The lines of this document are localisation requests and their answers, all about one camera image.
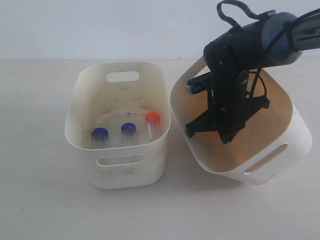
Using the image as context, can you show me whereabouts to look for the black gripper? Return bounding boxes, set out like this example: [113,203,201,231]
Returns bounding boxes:
[185,70,270,144]

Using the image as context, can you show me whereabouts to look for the orange-capped tube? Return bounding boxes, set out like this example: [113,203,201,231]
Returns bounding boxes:
[145,112,161,142]

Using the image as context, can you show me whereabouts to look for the white plastic bin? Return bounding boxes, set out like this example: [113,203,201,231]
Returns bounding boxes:
[64,61,171,190]
[186,70,313,185]

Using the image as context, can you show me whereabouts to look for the blue-capped tube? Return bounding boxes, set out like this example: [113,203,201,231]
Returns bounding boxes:
[91,127,109,149]
[121,122,137,147]

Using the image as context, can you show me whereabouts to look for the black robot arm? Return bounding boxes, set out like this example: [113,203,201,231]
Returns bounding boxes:
[185,10,320,144]

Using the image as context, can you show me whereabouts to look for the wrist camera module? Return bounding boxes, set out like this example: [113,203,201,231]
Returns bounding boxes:
[185,72,212,95]

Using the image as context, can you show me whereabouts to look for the black cable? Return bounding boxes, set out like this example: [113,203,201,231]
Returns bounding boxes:
[216,0,320,101]

